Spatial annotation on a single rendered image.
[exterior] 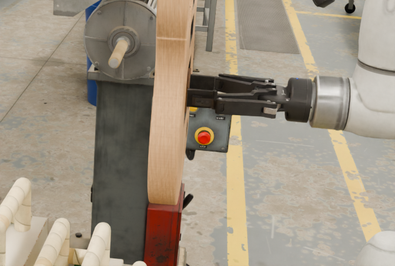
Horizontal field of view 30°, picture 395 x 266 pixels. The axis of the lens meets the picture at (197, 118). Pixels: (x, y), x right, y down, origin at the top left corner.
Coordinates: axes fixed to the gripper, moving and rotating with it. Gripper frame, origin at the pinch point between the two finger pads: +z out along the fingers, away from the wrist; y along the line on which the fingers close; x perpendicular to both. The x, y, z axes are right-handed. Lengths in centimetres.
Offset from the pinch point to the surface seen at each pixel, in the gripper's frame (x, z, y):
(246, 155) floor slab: -147, -27, 303
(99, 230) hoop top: -32.5, 15.5, 6.0
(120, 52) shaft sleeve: -20, 23, 81
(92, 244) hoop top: -32.6, 15.9, 0.9
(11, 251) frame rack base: -35.3, 31.0, 0.2
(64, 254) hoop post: -39.7, 22.5, 7.6
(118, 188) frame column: -79, 27, 112
